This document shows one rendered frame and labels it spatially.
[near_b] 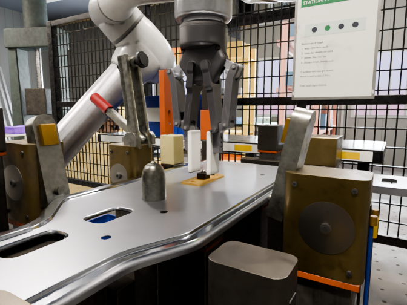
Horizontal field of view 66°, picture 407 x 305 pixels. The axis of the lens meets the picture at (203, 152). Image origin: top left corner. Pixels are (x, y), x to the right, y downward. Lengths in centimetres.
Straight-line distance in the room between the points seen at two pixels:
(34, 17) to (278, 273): 617
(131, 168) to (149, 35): 54
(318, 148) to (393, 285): 40
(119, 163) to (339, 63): 68
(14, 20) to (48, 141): 911
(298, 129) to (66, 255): 27
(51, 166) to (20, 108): 591
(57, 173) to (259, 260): 32
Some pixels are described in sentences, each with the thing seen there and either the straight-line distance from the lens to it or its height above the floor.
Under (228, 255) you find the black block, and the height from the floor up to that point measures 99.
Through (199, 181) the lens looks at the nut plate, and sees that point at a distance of 50.
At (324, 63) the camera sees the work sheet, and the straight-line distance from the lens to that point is 101.
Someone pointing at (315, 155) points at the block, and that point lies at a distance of 69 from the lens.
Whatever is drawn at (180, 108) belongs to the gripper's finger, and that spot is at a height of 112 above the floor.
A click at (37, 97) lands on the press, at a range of 616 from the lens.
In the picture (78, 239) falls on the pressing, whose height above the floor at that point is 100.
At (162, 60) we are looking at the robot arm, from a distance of 104.
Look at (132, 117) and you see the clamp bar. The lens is 58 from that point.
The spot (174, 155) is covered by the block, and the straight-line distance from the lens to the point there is 63.
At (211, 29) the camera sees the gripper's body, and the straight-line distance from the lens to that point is 49.
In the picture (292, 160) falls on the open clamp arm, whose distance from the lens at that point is 38.
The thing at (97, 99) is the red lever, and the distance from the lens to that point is 66.
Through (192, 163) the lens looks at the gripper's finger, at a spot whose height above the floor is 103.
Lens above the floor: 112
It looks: 8 degrees down
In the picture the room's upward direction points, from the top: straight up
